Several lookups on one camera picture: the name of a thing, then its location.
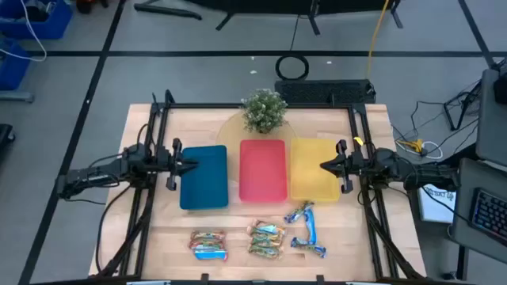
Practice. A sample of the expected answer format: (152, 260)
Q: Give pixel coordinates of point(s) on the blue plastic tray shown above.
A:
(206, 186)

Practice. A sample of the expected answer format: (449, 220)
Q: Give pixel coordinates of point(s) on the large blue storage bin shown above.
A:
(51, 23)

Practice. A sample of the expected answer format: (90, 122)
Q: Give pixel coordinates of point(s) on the backlit black keyboard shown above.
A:
(491, 215)

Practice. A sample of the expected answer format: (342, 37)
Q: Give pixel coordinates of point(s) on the round tan woven placemat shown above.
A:
(229, 130)

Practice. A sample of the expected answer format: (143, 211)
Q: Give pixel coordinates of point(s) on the grey desk with keyboard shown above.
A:
(463, 221)

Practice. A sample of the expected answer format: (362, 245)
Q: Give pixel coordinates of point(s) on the yellow plug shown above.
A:
(412, 145)

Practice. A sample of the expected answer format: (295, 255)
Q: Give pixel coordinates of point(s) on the blue red granola bar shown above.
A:
(210, 254)

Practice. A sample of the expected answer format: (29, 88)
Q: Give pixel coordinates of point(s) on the black room divider panel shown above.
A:
(285, 6)

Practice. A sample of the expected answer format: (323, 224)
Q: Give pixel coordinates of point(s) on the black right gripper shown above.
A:
(356, 165)

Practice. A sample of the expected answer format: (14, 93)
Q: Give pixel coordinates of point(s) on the yellow tape tag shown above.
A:
(358, 141)

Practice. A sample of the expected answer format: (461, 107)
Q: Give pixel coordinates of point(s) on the black aluminium table frame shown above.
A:
(198, 105)

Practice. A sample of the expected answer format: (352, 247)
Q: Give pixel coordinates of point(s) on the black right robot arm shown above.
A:
(416, 174)

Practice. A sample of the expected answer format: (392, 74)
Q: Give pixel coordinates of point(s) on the red plastic tray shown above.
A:
(263, 170)

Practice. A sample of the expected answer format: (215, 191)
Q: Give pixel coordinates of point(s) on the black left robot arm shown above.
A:
(99, 174)

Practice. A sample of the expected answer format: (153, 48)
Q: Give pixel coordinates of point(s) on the yellow plastic tray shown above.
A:
(309, 182)

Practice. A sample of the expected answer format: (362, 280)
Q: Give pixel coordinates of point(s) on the small potted green plant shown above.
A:
(264, 111)

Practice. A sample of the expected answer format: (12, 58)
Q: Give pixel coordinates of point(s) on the white paper sign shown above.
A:
(433, 207)

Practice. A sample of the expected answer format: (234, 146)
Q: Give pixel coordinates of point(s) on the small blue storage bin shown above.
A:
(14, 67)

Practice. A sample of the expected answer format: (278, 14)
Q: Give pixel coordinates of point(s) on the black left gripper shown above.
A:
(173, 166)

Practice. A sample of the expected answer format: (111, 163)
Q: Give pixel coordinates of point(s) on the blue candy bars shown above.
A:
(309, 248)

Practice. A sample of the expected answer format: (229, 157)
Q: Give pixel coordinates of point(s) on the black floor stand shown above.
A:
(451, 115)

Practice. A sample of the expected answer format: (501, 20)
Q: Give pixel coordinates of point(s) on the black metal bar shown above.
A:
(166, 10)

